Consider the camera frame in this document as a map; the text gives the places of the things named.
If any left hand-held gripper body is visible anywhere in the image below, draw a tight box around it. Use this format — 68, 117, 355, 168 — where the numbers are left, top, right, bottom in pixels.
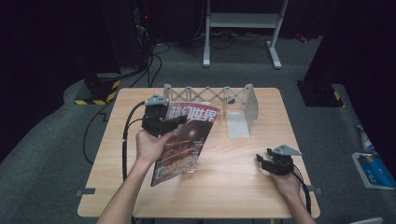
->
141, 93, 171, 138

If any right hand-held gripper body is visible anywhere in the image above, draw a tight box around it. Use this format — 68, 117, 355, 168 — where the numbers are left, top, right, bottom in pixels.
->
262, 144, 303, 176

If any red cover magazine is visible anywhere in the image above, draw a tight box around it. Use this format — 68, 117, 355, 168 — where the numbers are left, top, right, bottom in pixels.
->
150, 101, 222, 188

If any grey expandable metal book rack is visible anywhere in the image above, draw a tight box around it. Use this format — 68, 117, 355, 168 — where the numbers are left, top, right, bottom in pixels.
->
163, 83, 260, 139

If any person's right hand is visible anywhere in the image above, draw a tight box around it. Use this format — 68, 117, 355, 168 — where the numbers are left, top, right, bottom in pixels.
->
270, 172, 302, 200

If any person's left hand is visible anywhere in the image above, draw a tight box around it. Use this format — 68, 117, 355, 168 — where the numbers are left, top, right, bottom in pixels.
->
134, 129, 174, 166

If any grey tape strip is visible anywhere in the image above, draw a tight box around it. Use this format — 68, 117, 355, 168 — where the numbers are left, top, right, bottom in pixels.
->
303, 185, 323, 196
75, 188, 96, 198

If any black base with yellow stripes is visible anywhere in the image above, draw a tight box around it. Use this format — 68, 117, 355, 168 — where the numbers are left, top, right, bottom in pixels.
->
74, 73, 121, 105

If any black stand base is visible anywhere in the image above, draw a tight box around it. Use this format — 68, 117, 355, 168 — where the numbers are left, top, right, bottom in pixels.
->
296, 80, 345, 108

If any blue and white box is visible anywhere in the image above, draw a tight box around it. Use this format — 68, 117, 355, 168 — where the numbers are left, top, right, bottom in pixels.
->
351, 151, 396, 190

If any white metal stand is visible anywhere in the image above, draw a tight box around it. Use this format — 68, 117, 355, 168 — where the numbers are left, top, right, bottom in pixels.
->
203, 0, 289, 70

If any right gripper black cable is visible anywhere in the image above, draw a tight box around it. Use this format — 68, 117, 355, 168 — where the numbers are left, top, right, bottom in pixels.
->
291, 170, 313, 216

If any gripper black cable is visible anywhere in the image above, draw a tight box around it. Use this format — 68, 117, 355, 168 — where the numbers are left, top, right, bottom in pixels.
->
291, 170, 313, 216
121, 101, 148, 224

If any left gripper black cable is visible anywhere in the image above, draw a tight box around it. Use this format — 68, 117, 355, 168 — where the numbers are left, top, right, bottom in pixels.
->
121, 101, 148, 224

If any bundle of black floor cables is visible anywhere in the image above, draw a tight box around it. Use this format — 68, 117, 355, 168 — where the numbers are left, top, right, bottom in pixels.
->
129, 41, 171, 89

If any black floor cable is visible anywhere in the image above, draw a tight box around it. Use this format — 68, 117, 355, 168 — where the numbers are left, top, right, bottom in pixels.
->
82, 102, 114, 165

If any dark equipment rack with wires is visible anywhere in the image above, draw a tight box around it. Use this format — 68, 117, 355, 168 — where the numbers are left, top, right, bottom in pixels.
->
129, 0, 157, 70

